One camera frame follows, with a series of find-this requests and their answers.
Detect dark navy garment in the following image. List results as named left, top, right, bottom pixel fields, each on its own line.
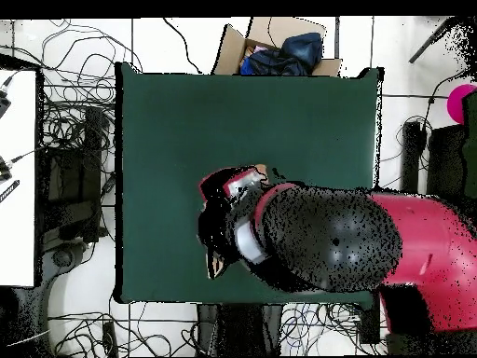
left=239, top=48, right=311, bottom=76

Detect dark green table cloth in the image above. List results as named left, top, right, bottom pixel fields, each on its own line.
left=461, top=90, right=477, bottom=200
left=119, top=62, right=385, bottom=310

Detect black power strip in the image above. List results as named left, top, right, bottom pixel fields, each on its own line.
left=102, top=321, right=119, bottom=358

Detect black slotted bar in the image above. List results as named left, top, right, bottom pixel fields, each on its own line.
left=0, top=179, right=20, bottom=205

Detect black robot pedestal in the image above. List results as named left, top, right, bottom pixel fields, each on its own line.
left=196, top=303, right=283, bottom=358

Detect round grey stand base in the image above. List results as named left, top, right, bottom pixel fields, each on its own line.
left=50, top=247, right=75, bottom=269

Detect blue denim jeans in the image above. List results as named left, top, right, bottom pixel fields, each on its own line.
left=279, top=32, right=324, bottom=70

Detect magenta round object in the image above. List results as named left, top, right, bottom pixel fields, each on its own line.
left=446, top=83, right=477, bottom=125

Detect tan terry towel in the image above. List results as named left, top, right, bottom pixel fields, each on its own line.
left=206, top=163, right=269, bottom=280

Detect open cardboard box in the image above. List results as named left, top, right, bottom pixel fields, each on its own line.
left=211, top=16, right=343, bottom=78

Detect black rod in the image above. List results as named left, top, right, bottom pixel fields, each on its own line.
left=408, top=17, right=454, bottom=64

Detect black device with cable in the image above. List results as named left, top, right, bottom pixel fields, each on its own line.
left=0, top=76, right=13, bottom=119
left=0, top=155, right=14, bottom=184

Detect white desk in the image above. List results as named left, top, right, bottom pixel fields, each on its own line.
left=0, top=68, right=38, bottom=288

